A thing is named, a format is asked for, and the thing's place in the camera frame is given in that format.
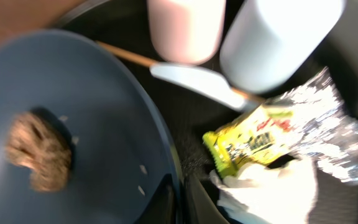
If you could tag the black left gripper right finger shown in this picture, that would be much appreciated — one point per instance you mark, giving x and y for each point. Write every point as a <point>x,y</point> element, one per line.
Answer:
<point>199,208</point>

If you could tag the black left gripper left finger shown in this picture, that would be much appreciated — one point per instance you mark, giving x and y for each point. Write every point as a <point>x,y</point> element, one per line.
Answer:
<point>162,207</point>

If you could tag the dark blue plate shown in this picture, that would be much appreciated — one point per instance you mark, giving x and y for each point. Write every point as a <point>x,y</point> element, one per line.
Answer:
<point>120,144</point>

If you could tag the brown dried food piece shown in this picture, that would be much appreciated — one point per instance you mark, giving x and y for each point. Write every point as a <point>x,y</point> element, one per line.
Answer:
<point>34,143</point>

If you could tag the white crumpled napkin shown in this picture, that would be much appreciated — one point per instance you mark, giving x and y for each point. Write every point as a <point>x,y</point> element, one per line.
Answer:
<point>257,194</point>

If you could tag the light blue spoon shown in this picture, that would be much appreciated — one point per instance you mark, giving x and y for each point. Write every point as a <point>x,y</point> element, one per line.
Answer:
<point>206,82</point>

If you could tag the yellow foil snack wrapper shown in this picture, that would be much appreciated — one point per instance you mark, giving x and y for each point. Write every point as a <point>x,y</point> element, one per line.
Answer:
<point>309,120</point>

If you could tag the wooden chopstick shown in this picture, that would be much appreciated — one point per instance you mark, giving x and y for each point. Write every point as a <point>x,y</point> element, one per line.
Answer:
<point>129,56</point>

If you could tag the light blue cup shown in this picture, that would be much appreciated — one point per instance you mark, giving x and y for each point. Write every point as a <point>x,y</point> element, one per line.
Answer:
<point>270,39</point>

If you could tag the round black tray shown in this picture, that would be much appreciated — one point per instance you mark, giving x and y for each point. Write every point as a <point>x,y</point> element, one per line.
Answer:
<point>188,115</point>

